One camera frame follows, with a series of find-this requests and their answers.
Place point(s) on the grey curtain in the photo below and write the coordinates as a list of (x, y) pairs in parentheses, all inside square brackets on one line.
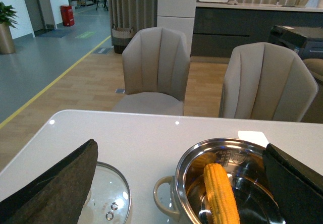
[(137, 14)]

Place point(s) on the white electric cooking pot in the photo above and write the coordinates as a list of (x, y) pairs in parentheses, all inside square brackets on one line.
[(183, 198)]

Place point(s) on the yellow corn cob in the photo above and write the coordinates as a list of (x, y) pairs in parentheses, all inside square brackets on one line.
[(220, 194)]

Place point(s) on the red box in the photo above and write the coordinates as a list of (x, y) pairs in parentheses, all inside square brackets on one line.
[(67, 15)]

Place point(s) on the dark kitchen counter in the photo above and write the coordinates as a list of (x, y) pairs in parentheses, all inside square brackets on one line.
[(219, 28)]

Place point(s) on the beige chair right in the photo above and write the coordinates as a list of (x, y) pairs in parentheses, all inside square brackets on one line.
[(264, 81)]

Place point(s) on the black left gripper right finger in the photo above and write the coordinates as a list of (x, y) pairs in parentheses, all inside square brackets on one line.
[(296, 188)]

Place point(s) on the beige chair left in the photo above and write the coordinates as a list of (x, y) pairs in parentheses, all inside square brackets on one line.
[(156, 66)]

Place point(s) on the glass pot lid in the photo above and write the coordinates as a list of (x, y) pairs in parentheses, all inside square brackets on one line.
[(110, 197)]

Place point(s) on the potted green plant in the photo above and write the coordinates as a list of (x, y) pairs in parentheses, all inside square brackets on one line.
[(8, 15)]

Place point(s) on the white pillar cabinet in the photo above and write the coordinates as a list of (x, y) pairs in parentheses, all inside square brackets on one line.
[(177, 15)]

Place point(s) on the beige chair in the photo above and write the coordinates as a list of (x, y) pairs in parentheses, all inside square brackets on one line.
[(264, 81), (156, 66)]

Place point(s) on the woven laundry basket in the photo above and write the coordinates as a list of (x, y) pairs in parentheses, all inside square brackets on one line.
[(121, 38)]

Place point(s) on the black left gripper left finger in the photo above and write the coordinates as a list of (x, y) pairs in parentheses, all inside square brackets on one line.
[(58, 194)]

